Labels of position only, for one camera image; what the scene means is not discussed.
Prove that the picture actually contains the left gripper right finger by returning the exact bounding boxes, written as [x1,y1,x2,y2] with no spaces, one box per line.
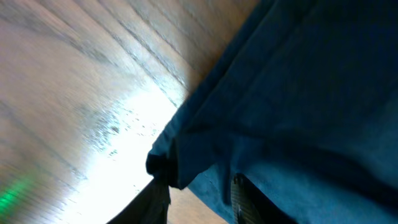
[230,174,297,224]

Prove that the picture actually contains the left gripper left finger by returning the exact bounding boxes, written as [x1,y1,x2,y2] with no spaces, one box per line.
[108,179,171,224]

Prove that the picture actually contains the navy shorts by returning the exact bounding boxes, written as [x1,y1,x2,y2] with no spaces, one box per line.
[146,0,397,223]

